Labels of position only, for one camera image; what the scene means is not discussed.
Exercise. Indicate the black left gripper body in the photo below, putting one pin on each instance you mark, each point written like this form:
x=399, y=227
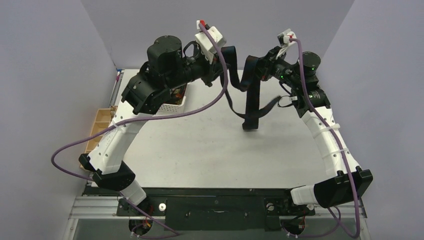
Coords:
x=198, y=66

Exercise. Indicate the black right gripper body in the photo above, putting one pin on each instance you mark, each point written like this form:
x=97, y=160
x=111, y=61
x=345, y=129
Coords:
x=263, y=69

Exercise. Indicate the blue brown striped tie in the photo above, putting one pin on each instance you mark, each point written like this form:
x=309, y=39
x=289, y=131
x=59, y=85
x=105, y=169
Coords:
x=249, y=83

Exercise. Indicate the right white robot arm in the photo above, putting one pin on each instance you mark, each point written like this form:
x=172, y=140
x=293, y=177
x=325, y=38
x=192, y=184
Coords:
x=347, y=181

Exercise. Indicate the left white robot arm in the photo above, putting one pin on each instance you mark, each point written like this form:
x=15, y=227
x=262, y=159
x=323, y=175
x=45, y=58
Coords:
x=167, y=68

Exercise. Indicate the pile of patterned ties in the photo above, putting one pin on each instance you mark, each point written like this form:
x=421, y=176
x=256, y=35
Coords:
x=177, y=95

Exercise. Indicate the white perforated plastic basket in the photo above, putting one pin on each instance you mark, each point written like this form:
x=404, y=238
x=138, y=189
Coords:
x=174, y=109

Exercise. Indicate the rolled floral tie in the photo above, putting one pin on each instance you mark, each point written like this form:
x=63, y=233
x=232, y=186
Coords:
x=113, y=110

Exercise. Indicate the wooden compartment tray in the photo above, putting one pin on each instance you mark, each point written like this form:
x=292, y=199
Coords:
x=102, y=120

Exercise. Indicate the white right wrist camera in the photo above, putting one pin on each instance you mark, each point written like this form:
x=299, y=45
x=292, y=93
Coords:
x=284, y=39

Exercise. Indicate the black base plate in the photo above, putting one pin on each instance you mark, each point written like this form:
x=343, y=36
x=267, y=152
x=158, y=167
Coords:
x=264, y=206

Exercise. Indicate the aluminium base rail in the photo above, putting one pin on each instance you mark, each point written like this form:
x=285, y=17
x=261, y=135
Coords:
x=108, y=207

